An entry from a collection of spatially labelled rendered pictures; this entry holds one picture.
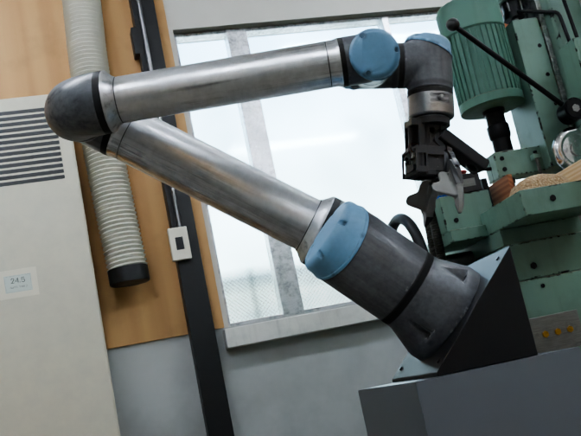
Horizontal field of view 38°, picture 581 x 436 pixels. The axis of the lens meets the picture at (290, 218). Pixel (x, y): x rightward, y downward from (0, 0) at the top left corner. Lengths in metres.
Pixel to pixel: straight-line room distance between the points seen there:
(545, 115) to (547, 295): 0.54
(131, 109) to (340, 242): 0.45
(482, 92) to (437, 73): 0.65
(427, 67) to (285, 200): 0.37
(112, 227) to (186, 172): 1.58
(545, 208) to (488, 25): 0.63
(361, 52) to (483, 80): 0.85
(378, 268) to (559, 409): 0.37
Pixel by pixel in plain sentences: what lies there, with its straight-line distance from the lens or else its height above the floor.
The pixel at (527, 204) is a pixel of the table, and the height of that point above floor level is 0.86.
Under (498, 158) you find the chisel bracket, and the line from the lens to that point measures 2.29.
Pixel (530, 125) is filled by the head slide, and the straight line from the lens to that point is 2.38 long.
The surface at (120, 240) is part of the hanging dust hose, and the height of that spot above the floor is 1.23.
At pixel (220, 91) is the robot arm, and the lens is 1.52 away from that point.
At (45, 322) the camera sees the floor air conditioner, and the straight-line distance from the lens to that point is 3.03.
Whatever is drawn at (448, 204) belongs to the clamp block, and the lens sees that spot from 2.12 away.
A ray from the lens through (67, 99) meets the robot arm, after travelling 1.57.
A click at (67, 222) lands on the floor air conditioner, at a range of 3.09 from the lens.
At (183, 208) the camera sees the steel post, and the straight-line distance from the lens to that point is 3.35.
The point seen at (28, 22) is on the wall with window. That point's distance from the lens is 3.68.
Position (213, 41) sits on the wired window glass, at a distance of 3.79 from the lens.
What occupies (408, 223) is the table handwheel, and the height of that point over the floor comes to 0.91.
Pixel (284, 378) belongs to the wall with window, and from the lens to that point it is 3.39.
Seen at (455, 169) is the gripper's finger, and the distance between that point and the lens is 1.60.
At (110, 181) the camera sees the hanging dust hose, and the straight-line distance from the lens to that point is 3.25.
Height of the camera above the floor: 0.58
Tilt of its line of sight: 11 degrees up
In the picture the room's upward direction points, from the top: 12 degrees counter-clockwise
